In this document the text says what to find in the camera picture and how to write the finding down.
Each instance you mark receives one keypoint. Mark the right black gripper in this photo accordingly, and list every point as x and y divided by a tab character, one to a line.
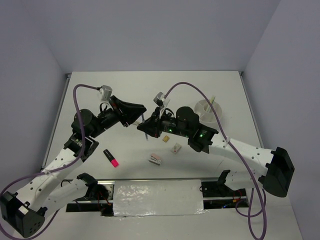
152	126

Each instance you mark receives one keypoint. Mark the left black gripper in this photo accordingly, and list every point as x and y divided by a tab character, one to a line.
130	112

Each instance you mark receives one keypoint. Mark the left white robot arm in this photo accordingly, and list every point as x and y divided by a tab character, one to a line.
26	209

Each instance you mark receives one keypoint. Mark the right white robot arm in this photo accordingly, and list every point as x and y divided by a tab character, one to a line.
270	169

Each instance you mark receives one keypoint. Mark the beige eraser block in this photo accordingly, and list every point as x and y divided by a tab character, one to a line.
136	123

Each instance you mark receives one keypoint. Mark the small yellow eraser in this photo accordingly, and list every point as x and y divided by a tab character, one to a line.
166	139

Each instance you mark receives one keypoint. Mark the white red small box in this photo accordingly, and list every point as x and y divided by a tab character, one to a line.
176	148

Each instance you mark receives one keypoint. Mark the pink black highlighter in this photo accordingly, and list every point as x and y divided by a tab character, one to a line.
111	158

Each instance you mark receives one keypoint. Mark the white round divided container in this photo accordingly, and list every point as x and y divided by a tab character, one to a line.
205	112

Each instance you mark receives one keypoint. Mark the silver foil cover plate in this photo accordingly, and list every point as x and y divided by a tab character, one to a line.
157	198

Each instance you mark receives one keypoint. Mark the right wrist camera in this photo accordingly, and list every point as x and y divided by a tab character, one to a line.
162	101

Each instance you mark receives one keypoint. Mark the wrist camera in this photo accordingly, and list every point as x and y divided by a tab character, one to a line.
162	101
104	93

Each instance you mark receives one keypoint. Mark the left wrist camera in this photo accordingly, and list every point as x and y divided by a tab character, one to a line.
104	93

